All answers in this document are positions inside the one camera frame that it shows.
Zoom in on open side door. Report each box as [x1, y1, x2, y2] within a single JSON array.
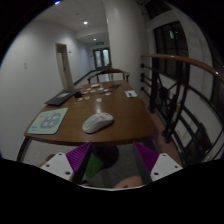
[[55, 42, 75, 91]]

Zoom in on light green printed mouse pad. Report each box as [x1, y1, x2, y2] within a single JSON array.
[[27, 107, 69, 136]]

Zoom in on ceiling lights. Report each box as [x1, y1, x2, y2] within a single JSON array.
[[53, 0, 96, 46]]

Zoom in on white perforated computer mouse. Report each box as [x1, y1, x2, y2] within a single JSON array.
[[81, 112, 115, 135]]

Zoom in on glass double door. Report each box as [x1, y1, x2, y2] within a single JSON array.
[[92, 47, 112, 71]]

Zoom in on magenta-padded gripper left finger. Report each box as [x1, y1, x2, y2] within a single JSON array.
[[39, 142, 95, 186]]

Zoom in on dark framed window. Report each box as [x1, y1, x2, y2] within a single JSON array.
[[153, 21, 190, 81]]

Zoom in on black closed laptop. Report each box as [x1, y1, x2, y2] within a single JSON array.
[[44, 88, 81, 107]]

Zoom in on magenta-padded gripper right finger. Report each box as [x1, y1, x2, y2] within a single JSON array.
[[131, 142, 184, 186]]

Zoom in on black railing with wooden handrail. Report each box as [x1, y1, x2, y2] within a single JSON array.
[[139, 53, 224, 168]]

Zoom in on white card with pen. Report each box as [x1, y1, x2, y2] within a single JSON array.
[[124, 89, 138, 99]]

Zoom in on wooden armchair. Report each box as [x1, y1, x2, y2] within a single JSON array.
[[87, 67, 131, 84]]

